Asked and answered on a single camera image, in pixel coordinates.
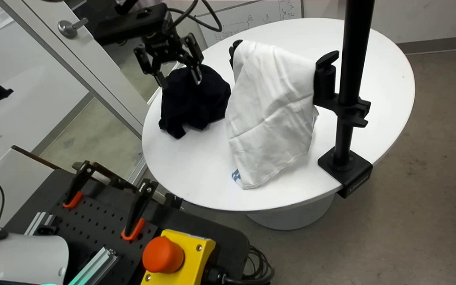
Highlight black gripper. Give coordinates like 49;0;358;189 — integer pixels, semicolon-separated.
131;23;207;89

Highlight black floor cable bundle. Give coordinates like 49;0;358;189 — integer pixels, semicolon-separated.
206;244;277;285

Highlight silver aluminium extrusion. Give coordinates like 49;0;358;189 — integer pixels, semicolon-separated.
22;211;58;238
68;246;120;285

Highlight yellow emergency stop red button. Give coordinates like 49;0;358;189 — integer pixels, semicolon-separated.
139;229;218;285

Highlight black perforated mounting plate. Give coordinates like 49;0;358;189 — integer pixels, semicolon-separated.
3;168;252;285

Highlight black t-shirt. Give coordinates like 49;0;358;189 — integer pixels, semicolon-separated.
157;64;233;142

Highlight low framed scribbled whiteboard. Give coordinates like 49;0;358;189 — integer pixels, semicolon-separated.
193;0;304;32

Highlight white towel blue stripes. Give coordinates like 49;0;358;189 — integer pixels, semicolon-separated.
225;39;320;191

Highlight white desk wooden edge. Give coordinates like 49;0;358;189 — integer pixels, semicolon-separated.
0;145;84;230

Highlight black bar clamp orange handle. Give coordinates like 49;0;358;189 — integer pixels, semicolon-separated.
120;180;160;244
60;161;108;213

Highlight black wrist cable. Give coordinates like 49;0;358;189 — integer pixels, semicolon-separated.
165;0;225;35

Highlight silver door knob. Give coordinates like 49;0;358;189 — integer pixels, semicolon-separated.
57;16;90;40

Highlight black clamp-on hanging stand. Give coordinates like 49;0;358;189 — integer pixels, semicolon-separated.
228;0;375;200

